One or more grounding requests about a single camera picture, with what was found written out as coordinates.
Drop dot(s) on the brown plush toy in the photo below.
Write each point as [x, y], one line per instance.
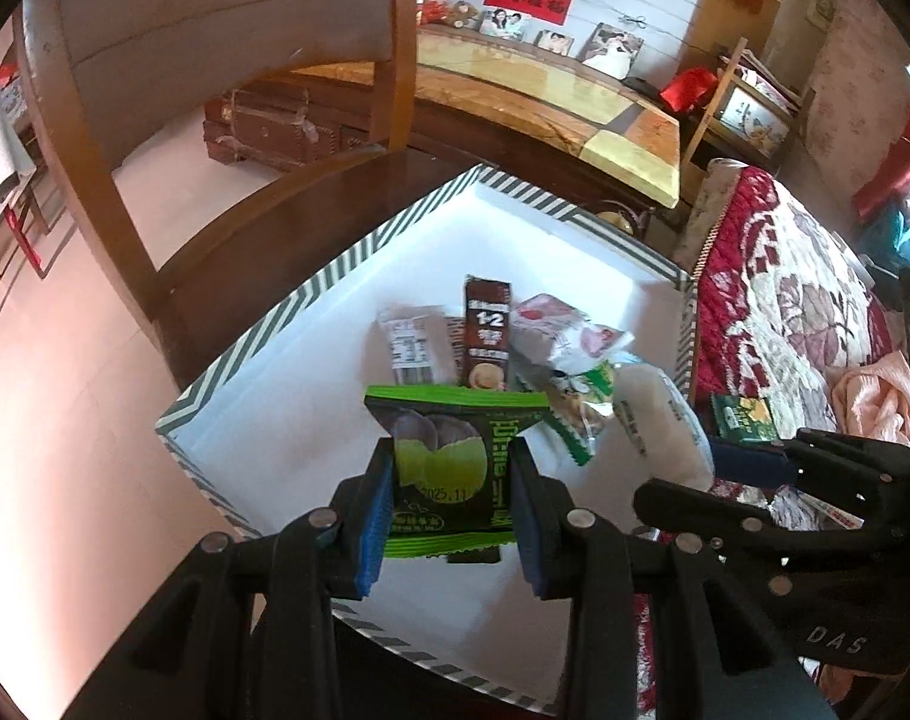
[464, 15]

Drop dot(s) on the white oblong snack packet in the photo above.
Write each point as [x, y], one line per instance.
[661, 420]

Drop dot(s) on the leaning wooden frames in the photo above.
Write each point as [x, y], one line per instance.
[20, 232]

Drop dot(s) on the floral fleece blanket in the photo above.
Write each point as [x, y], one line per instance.
[784, 277]

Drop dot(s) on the blue plastic bag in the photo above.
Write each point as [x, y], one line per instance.
[908, 232]

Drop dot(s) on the brown coffee sachet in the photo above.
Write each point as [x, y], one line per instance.
[486, 330]

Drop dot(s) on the white snack packet red print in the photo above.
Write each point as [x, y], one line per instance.
[560, 330]

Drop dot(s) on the green white snack packet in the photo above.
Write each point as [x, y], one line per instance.
[575, 405]

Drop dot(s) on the white wall socket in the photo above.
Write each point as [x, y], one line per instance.
[823, 11]

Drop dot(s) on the large wedding photo frame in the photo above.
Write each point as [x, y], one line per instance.
[612, 51]

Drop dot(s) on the green white striped box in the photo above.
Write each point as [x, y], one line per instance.
[290, 405]

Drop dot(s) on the red plastic stool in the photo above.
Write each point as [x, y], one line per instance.
[897, 172]

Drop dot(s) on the pink quilt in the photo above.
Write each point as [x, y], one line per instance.
[874, 397]

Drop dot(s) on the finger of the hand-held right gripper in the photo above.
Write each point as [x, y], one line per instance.
[695, 510]
[747, 461]

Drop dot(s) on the framed picture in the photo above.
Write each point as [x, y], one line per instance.
[754, 120]

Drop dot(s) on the red cloth bag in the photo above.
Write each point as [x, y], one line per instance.
[687, 90]

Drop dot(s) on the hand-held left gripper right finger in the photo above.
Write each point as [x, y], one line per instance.
[533, 525]

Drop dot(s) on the dark green yellow snack packet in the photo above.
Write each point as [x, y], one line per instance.
[743, 416]

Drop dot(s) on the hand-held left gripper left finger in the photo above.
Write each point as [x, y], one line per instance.
[376, 517]

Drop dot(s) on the round brass knob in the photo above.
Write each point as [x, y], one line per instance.
[621, 219]

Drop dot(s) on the wooden cabinet yellow top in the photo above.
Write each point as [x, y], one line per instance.
[537, 90]

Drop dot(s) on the white barcode snack packet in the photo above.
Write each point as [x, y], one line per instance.
[413, 345]

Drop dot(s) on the bright green dark snack packet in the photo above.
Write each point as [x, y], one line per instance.
[443, 457]

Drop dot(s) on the red plush toy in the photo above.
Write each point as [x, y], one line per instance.
[434, 4]

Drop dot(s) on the wooden chair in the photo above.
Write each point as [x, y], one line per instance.
[222, 7]

